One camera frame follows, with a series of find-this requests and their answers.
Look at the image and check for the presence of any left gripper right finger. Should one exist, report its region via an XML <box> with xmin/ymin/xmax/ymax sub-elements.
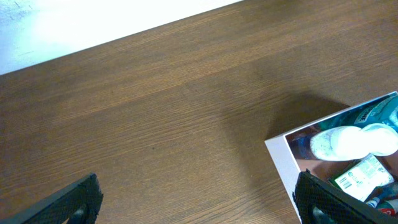
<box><xmin>292</xmin><ymin>170</ymin><xmax>397</xmax><ymax>224</ymax></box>

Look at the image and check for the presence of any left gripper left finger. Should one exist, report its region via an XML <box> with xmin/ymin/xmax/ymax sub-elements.
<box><xmin>1</xmin><ymin>173</ymin><xmax>103</xmax><ymax>224</ymax></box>

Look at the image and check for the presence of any green white floss packet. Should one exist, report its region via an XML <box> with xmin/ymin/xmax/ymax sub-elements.
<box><xmin>329</xmin><ymin>154</ymin><xmax>394</xmax><ymax>202</ymax></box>

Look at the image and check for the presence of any clear hand soap pump bottle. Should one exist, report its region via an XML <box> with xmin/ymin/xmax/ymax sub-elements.
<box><xmin>309</xmin><ymin>123</ymin><xmax>397</xmax><ymax>161</ymax></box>

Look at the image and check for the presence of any Colgate toothpaste tube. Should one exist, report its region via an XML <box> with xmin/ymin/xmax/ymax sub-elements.
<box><xmin>376</xmin><ymin>199</ymin><xmax>397</xmax><ymax>217</ymax></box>

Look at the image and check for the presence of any teal mouthwash bottle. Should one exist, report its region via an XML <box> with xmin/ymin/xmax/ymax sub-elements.
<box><xmin>318</xmin><ymin>95</ymin><xmax>397</xmax><ymax>131</ymax></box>

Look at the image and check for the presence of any white cardboard box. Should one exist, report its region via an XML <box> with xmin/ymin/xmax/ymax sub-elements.
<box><xmin>264</xmin><ymin>91</ymin><xmax>397</xmax><ymax>223</ymax></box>

